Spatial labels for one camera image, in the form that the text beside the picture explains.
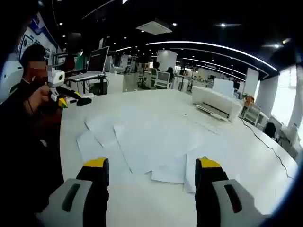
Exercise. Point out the long ceiling light strip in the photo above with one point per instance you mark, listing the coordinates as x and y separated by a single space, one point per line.
165 42

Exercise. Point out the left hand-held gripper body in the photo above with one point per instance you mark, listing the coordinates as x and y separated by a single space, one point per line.
56 76

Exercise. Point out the person's left hand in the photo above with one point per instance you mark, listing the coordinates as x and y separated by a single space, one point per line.
41 97

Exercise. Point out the white printer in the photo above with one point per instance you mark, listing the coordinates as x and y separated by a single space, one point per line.
213 97

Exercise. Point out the white office chair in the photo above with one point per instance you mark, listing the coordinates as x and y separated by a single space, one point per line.
162 78

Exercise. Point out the green panel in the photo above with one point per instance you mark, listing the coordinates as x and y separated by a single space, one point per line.
81 61

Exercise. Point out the small white laptop desk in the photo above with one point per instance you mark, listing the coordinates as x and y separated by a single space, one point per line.
101 86

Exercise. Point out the blue white wall poster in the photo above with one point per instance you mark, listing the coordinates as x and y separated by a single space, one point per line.
38 30

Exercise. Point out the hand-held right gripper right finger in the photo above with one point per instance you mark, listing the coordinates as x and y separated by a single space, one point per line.
217 201

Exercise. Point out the ceiling air conditioner vent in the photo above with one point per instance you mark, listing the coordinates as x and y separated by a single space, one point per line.
154 28

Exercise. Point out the operator in black clothes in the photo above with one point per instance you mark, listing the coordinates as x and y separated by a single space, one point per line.
23 153

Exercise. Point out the white printing papers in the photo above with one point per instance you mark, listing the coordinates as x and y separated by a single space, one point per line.
146 142

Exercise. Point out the black office chair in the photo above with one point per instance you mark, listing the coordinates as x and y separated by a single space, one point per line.
270 130

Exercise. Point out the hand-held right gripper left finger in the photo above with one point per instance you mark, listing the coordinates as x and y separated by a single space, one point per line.
86 188

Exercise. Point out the black computer mouse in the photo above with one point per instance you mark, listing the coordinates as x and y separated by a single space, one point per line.
84 101

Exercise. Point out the white grey chest device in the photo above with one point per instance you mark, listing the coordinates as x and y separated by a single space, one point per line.
10 78

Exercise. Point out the silver laptop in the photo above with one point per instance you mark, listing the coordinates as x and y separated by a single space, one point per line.
97 60

